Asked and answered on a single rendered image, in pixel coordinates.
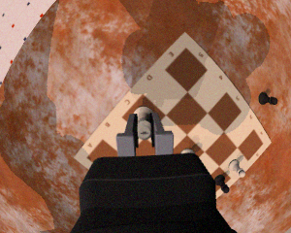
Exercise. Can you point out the white pawn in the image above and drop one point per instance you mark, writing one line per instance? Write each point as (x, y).
(234, 166)

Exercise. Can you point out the brown and cream chessboard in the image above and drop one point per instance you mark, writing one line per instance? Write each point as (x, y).
(197, 102)

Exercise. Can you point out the white chess king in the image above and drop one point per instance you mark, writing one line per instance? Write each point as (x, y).
(144, 128)

